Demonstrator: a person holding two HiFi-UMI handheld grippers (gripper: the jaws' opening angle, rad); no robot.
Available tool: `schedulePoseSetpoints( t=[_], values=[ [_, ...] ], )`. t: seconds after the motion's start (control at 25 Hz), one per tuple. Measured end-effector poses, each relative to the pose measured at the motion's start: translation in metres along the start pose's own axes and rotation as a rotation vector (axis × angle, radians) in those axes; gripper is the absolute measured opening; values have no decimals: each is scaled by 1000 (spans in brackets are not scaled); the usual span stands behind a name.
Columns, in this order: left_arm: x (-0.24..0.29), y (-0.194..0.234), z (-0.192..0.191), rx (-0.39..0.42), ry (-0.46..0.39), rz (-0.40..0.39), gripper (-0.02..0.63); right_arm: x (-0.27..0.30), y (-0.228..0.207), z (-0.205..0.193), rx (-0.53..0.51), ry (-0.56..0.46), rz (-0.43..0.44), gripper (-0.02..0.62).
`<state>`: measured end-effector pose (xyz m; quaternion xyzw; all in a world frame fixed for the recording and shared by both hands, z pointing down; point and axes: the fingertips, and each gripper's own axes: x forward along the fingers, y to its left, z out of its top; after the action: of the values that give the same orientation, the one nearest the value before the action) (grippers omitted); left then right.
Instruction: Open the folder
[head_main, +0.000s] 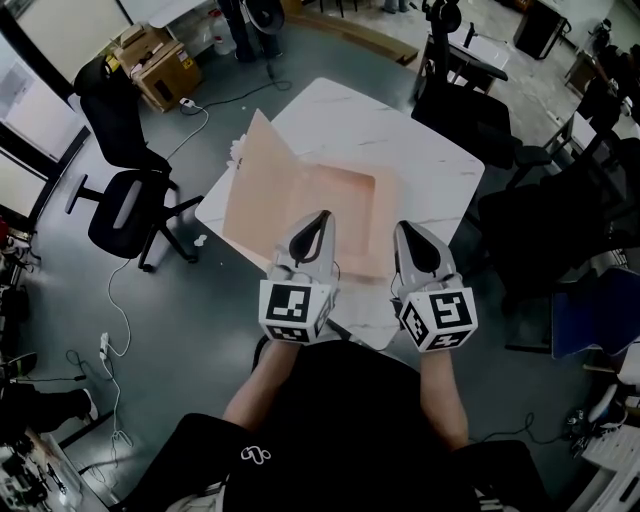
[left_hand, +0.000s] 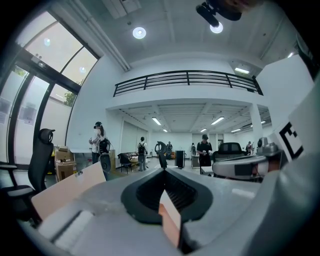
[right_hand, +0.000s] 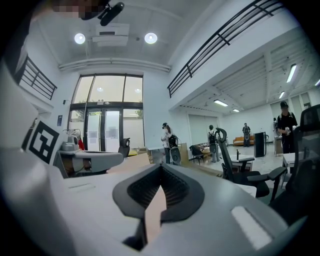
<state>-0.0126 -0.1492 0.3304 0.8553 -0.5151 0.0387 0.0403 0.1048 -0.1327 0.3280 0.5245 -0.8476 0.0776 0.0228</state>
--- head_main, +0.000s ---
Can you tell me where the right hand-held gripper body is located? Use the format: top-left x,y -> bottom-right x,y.
397,274 -> 479,353

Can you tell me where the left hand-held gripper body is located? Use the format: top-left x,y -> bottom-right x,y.
258,264 -> 341,346

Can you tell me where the person's left forearm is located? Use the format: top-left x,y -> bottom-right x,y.
222,342 -> 301,436

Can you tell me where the person's right forearm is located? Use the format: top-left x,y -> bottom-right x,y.
418,347 -> 470,451

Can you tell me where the black mesh office chair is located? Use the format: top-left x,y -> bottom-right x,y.
477,129 -> 640,311

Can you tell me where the person's black shirt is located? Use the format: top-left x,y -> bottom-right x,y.
117,339 -> 554,512

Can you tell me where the blue chair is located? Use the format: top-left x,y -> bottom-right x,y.
549,267 -> 640,359

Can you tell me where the cardboard box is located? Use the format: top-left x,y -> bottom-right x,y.
113,24 -> 204,114

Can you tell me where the clear plastic water bottle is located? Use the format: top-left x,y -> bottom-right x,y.
212,9 -> 237,56

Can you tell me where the black cabinet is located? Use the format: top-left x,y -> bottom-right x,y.
513,0 -> 571,61

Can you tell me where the black floor cable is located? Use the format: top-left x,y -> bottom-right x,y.
469,412 -> 571,446

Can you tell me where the white power strip cable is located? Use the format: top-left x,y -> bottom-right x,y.
107,259 -> 134,357

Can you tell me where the thin white cable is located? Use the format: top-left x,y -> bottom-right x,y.
94,355 -> 134,469

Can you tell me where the black cable with adapter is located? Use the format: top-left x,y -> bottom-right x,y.
65,348 -> 114,384

